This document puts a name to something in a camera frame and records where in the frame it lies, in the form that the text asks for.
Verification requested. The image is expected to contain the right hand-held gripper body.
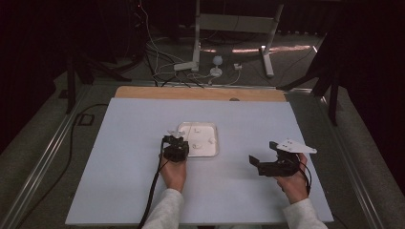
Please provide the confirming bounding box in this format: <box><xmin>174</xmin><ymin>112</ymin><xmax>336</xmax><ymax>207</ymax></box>
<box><xmin>257</xmin><ymin>137</ymin><xmax>318</xmax><ymax>177</ymax></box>

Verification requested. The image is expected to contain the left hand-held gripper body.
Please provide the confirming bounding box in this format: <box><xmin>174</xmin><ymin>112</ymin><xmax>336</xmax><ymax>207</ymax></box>
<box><xmin>161</xmin><ymin>128</ymin><xmax>191</xmax><ymax>164</ymax></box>

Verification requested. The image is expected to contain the white rectangular tray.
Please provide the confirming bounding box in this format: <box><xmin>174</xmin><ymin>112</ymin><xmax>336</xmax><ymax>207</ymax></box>
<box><xmin>177</xmin><ymin>121</ymin><xmax>221</xmax><ymax>158</ymax></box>

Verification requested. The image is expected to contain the person's right hand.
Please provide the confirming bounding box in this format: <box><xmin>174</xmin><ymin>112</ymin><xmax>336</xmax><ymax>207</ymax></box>
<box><xmin>273</xmin><ymin>152</ymin><xmax>310</xmax><ymax>205</ymax></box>

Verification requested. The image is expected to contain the person's left hand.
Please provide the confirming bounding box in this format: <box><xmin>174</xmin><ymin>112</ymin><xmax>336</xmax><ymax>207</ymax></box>
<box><xmin>158</xmin><ymin>153</ymin><xmax>188</xmax><ymax>194</ymax></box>

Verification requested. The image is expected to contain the light blue table mat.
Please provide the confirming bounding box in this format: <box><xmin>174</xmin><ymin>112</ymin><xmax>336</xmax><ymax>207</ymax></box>
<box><xmin>65</xmin><ymin>96</ymin><xmax>334</xmax><ymax>227</ymax></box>

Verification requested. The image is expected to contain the white power strip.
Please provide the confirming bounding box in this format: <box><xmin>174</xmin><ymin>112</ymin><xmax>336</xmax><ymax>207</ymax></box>
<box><xmin>173</xmin><ymin>61</ymin><xmax>199</xmax><ymax>72</ymax></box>

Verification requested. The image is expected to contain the white round device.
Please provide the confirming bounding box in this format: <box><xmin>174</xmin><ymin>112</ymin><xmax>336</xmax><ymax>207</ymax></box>
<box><xmin>209</xmin><ymin>55</ymin><xmax>224</xmax><ymax>78</ymax></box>

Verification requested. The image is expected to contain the white metal stand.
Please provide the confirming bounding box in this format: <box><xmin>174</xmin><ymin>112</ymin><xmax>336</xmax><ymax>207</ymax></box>
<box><xmin>191</xmin><ymin>0</ymin><xmax>285</xmax><ymax>78</ymax></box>

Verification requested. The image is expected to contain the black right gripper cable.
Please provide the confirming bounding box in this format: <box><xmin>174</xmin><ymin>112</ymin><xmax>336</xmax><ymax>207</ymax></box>
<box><xmin>297</xmin><ymin>153</ymin><xmax>313</xmax><ymax>196</ymax></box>

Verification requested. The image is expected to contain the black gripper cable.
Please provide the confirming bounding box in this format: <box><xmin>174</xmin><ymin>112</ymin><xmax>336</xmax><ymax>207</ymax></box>
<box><xmin>297</xmin><ymin>153</ymin><xmax>313</xmax><ymax>196</ymax></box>
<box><xmin>137</xmin><ymin>141</ymin><xmax>170</xmax><ymax>229</ymax></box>

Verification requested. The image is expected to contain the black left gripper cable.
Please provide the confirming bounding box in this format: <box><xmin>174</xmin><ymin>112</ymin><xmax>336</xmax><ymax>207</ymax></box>
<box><xmin>137</xmin><ymin>141</ymin><xmax>170</xmax><ymax>229</ymax></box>

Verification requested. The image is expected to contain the aluminium floor rail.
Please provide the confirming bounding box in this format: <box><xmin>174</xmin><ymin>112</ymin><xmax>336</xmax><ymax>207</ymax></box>
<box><xmin>0</xmin><ymin>84</ymin><xmax>92</xmax><ymax>229</ymax></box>
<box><xmin>286</xmin><ymin>89</ymin><xmax>387</xmax><ymax>229</ymax></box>

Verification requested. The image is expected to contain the black cable bundle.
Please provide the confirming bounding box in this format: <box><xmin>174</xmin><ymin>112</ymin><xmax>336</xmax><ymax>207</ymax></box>
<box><xmin>143</xmin><ymin>44</ymin><xmax>206</xmax><ymax>89</ymax></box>

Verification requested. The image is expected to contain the black floor cable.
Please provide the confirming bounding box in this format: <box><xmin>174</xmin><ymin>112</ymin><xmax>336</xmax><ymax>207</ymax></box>
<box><xmin>12</xmin><ymin>103</ymin><xmax>110</xmax><ymax>229</ymax></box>

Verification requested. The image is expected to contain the white cable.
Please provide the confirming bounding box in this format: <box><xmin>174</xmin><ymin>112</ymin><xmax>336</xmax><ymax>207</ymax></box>
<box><xmin>139</xmin><ymin>0</ymin><xmax>180</xmax><ymax>65</ymax></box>

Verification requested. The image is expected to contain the thin dark cable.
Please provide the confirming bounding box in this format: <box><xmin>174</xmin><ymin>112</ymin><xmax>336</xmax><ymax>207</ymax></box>
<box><xmin>232</xmin><ymin>13</ymin><xmax>241</xmax><ymax>34</ymax></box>

